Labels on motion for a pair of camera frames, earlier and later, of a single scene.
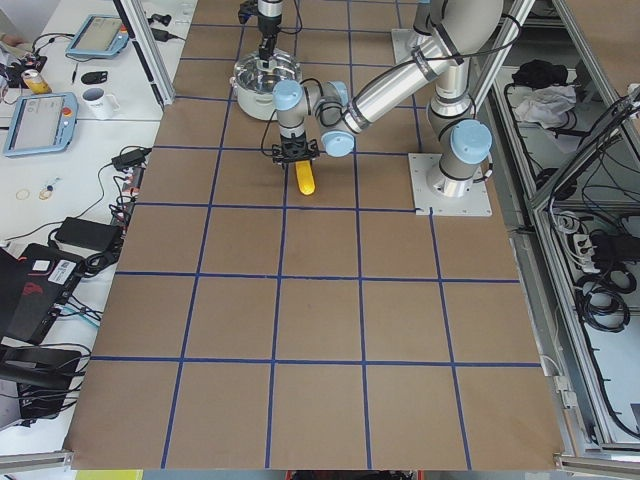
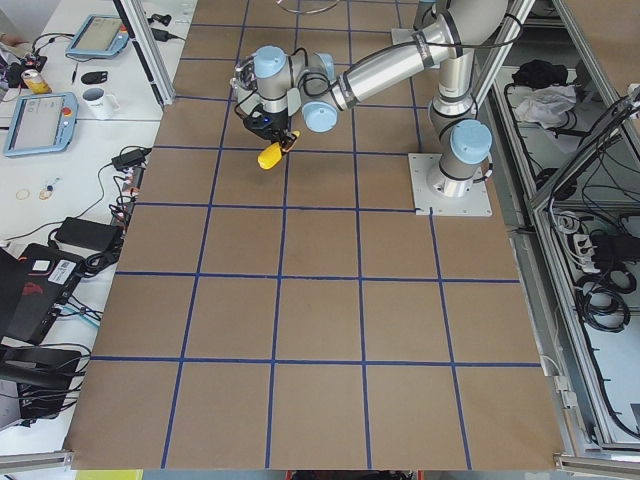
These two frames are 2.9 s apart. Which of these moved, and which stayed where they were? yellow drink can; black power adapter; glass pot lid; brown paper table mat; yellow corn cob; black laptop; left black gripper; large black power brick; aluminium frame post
Moved: yellow corn cob; glass pot lid; left black gripper
Stayed: brown paper table mat; aluminium frame post; yellow drink can; black laptop; large black power brick; black power adapter
